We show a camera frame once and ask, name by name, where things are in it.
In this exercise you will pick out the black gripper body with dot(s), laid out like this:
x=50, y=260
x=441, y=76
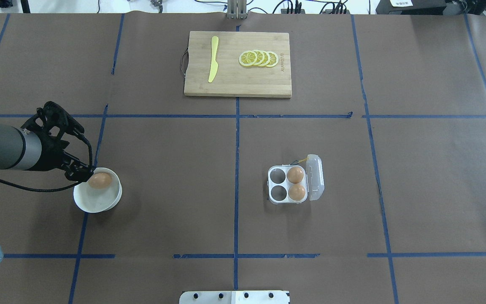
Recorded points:
x=52, y=153

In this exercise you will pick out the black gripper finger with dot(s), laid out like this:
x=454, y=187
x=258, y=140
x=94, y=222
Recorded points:
x=75, y=170

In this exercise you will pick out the brown egg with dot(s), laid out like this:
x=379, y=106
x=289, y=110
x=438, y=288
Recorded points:
x=100, y=180
x=295, y=174
x=297, y=192

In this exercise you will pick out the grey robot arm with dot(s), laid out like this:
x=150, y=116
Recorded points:
x=12, y=147

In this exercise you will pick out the clear plastic egg box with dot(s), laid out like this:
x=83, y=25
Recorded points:
x=278, y=184

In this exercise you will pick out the white bowl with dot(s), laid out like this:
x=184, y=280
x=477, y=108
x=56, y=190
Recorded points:
x=98, y=200

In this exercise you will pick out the left vertical blue tape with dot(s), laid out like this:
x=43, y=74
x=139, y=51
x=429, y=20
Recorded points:
x=87, y=219

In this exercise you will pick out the vertical blue tape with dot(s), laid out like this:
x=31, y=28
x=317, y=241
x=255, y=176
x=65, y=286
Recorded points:
x=236, y=215
x=87, y=219
x=371, y=139

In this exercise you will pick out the yellow plastic knife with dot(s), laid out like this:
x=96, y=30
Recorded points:
x=213, y=64

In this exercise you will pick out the bamboo cutting board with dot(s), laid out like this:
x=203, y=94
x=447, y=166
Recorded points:
x=232, y=79

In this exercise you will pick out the centre vertical blue tape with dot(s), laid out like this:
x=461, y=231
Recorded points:
x=236, y=215

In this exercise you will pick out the front lemon slice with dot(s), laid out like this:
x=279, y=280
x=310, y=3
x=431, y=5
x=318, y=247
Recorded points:
x=248, y=58

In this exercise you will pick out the lemon slice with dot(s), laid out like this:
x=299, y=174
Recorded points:
x=265, y=59
x=260, y=56
x=273, y=60
x=248, y=58

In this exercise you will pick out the rear lemon slice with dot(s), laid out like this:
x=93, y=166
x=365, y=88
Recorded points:
x=273, y=60

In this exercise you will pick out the lower horizontal blue tape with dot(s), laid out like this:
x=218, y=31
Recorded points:
x=277, y=255

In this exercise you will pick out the horizontal blue tape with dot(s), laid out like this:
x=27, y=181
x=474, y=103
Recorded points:
x=277, y=255
x=344, y=116

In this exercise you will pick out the upper horizontal blue tape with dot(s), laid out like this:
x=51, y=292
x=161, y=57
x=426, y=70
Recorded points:
x=344, y=116

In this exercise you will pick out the right vertical blue tape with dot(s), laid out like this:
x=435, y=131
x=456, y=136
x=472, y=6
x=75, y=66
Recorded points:
x=371, y=139

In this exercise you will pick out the black device top right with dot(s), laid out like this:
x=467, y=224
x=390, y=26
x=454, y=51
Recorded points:
x=424, y=7

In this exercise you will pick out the white metal base plate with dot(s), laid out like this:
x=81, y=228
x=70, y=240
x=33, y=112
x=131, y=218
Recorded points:
x=236, y=297

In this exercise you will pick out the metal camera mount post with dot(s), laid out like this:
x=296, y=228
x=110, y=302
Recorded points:
x=237, y=9

